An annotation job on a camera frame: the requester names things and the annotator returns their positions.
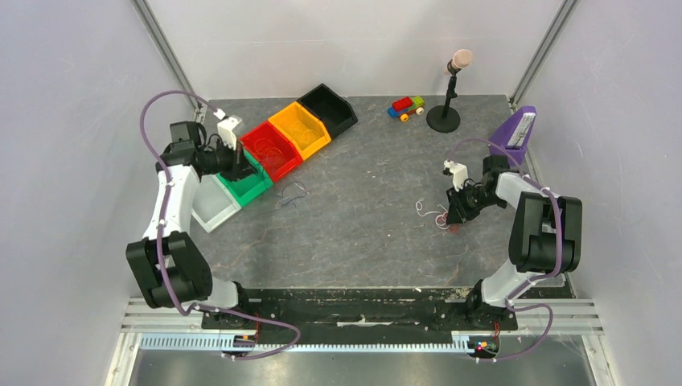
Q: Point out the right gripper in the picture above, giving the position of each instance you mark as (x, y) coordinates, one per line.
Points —
(461, 197)

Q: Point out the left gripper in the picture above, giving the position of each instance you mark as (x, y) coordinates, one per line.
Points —
(240, 165)

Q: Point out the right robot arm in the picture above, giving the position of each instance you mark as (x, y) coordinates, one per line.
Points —
(545, 238)

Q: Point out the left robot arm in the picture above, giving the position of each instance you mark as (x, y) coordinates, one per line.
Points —
(167, 265)

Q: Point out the green bin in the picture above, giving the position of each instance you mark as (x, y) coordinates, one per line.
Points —
(248, 189)

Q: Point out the red bin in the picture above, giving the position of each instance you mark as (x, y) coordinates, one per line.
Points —
(272, 150)

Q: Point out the white bin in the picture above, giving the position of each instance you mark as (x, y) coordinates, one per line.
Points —
(213, 204)

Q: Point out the yellow bin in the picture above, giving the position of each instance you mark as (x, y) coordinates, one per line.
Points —
(305, 131)

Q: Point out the microphone on stand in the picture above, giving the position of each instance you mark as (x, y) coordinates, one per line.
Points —
(444, 118)

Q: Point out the purple metronome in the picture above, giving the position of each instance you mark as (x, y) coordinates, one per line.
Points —
(514, 133)

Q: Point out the toy brick car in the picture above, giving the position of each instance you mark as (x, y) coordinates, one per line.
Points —
(405, 107)

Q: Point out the black bin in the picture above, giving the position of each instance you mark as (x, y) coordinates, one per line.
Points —
(330, 108)

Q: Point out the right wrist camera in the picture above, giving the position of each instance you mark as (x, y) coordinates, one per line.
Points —
(458, 173)

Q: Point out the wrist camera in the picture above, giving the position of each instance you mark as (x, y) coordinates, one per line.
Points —
(458, 173)
(226, 129)

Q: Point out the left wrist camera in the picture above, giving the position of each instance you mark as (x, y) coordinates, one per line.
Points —
(226, 129)

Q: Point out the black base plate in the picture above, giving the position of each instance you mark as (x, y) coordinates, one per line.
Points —
(362, 316)

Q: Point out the slotted cable duct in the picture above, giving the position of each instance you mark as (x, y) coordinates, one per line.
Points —
(223, 342)

